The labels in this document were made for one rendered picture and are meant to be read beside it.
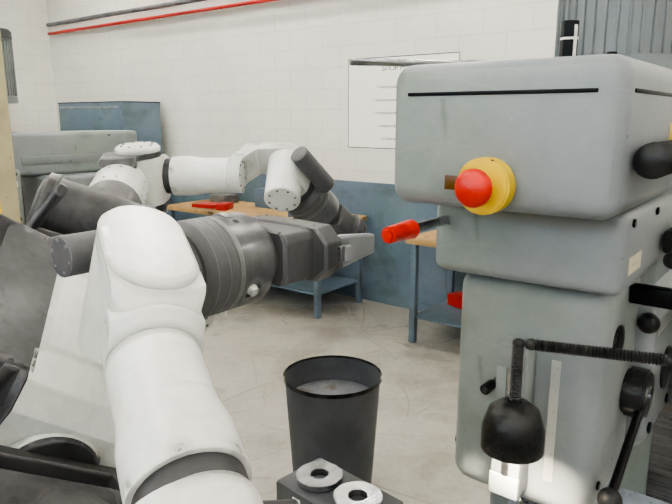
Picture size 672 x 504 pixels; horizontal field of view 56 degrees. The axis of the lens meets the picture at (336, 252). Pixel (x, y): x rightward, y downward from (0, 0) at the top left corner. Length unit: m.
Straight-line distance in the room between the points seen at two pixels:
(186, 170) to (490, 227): 0.58
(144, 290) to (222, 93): 7.12
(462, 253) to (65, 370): 0.49
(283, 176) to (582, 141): 0.60
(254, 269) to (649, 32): 0.71
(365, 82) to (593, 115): 5.58
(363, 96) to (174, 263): 5.78
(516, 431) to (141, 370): 0.47
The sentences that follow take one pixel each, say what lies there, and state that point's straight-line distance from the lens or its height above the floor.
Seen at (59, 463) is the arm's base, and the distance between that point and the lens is 0.66.
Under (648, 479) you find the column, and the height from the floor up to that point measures 1.15.
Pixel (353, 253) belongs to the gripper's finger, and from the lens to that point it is 0.64.
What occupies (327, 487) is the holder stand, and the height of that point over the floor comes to 1.16.
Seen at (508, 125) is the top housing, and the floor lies 1.82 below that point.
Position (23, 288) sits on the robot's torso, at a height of 1.66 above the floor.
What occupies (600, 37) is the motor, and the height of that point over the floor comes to 1.95.
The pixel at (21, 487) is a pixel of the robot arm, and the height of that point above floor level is 1.54.
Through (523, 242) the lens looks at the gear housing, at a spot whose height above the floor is 1.68.
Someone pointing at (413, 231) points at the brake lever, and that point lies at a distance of 0.74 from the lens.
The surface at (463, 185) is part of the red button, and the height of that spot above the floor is 1.76.
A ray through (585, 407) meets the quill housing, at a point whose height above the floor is 1.48.
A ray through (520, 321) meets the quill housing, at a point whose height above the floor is 1.57.
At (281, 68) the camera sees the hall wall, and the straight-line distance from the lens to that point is 6.89.
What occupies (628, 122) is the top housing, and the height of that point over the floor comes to 1.83.
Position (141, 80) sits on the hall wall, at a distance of 8.73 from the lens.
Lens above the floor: 1.83
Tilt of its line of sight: 12 degrees down
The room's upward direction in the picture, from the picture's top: straight up
